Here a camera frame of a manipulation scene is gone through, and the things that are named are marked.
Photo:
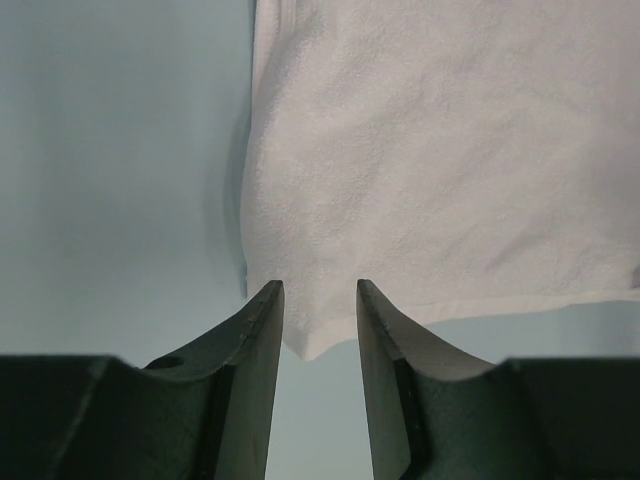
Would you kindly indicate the white towel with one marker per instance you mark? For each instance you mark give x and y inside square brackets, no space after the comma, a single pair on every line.
[471,158]

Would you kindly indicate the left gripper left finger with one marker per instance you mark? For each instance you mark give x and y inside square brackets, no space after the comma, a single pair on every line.
[202,411]

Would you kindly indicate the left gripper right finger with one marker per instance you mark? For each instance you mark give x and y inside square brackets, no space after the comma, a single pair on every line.
[437,412]

